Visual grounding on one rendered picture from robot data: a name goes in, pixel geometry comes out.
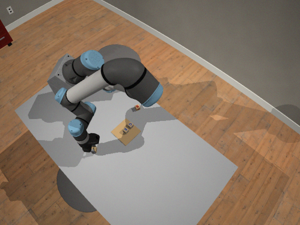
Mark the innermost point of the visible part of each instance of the tan flat mat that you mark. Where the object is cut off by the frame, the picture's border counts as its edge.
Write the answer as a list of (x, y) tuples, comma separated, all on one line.
[(125, 138)]

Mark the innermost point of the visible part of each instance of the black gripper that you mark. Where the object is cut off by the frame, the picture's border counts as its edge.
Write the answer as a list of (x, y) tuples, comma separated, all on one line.
[(91, 140)]

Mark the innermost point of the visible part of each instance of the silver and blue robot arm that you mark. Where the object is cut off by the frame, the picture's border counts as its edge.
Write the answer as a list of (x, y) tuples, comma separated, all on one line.
[(124, 74)]

